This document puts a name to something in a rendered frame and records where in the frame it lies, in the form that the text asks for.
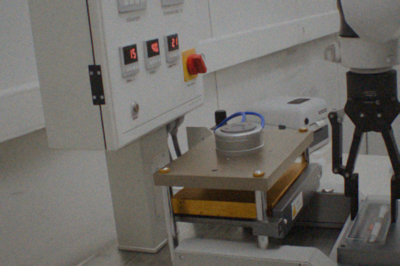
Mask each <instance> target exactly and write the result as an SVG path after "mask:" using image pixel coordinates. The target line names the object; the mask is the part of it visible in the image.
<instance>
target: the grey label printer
mask: <svg viewBox="0 0 400 266"><path fill-rule="evenodd" d="M246 111H251V112H257V113H260V114H261V115H262V116H263V117H264V119H265V125H264V129H263V130H299V129H300V128H301V127H306V128H308V130H312V131H313V141H312V142H311V143H310V145H309V153H310V152H312V151H314V150H316V149H318V148H320V147H322V146H323V145H325V144H327V143H328V142H329V118H328V105H327V103H326V101H325V100H323V99H318V97H291V96H273V97H269V98H267V99H264V100H261V101H258V102H255V103H253V104H252V105H251V106H249V107H248V108H247V109H246ZM246 122H247V123H253V124H257V125H261V119H260V118H259V117H258V116H255V115H251V114H246Z"/></svg>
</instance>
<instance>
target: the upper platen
mask: <svg viewBox="0 0 400 266"><path fill-rule="evenodd" d="M307 166H308V163H307V162H293V163H292V164H291V165H290V168H288V170H287V171H285V173H284V174H283V175H282V176H281V177H280V178H278V180H277V182H276V183H275V184H274V185H273V186H272V187H271V188H270V189H269V190H268V191H267V192H266V207H267V217H273V209H274V207H275V206H276V205H277V203H278V202H279V201H280V200H281V199H282V197H283V196H285V194H286V192H287V191H288V190H289V189H290V188H291V187H292V185H293V184H294V183H295V181H296V180H297V179H298V177H300V176H301V174H302V173H303V172H304V171H305V170H306V168H307ZM172 198H173V205H174V216H175V222H187V223H195V224H211V225H227V226H236V227H252V221H253V220H254V219H255V217H257V215H256V199H255V191H248V190H224V189H199V188H187V187H184V188H183V189H181V190H180V191H179V192H177V193H175V194H174V195H173V196H172Z"/></svg>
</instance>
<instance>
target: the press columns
mask: <svg viewBox="0 0 400 266"><path fill-rule="evenodd" d="M301 162H307V166H308V165H309V164H310V160H309V146H308V147H307V148H306V149H305V150H304V151H303V153H302V154H301ZM161 192H162V203H163V209H164V214H165V220H166V230H167V241H168V247H169V257H170V263H171V266H176V264H175V258H174V253H173V250H175V249H176V248H177V247H178V246H179V244H178V233H177V227H176V222H175V216H174V205H173V193H172V188H171V186H161ZM255 199H256V215H257V220H259V221H264V220H267V219H268V216H267V207H266V192H261V191H255ZM257 238H258V247H259V249H268V247H269V237H268V236H261V235H258V236H257Z"/></svg>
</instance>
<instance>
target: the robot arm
mask: <svg viewBox="0 0 400 266"><path fill-rule="evenodd" d="M336 7H337V8H338V11H339V15H340V28H339V36H340V40H339V41H336V42H335V43H333V44H331V45H329V46H328V47H325V48H324V49H323V58H324V60H325V61H328V62H332V63H335V64H339V63H341V66H342V67H349V69H350V70H349V71H347V72H346V84H347V101H346V104H345V106H344V107H342V108H340V109H332V110H331V111H330V113H329V114H328V118H329V121H330V123H331V127H332V172H333V173H334V174H335V175H337V174H340V175H341V176H343V178H344V195H345V197H350V198H351V220H354V219H355V218H356V216H357V214H358V212H359V197H358V192H359V173H356V172H355V173H353V172H354V168H355V165H356V161H357V157H358V154H359V149H360V146H361V141H362V138H363V134H364V133H365V132H371V131H373V132H381V134H382V137H383V139H384V141H385V144H386V148H387V154H388V156H389V160H390V162H391V165H392V169H393V171H394V174H393V175H392V177H391V223H396V222H397V219H398V199H400V155H399V151H398V147H397V144H396V141H395V138H394V135H393V129H392V127H391V124H392V122H393V121H394V119H395V118H396V117H397V116H398V114H400V103H399V101H398V75H397V71H396V70H395V69H393V66H395V65H398V64H400V0H336ZM344 115H347V116H348V117H349V118H350V120H351V121H352V123H353V124H354V125H355V129H354V134H353V138H352V142H351V147H350V150H349V155H348V158H347V162H346V166H345V165H343V124H342V122H343V121H344Z"/></svg>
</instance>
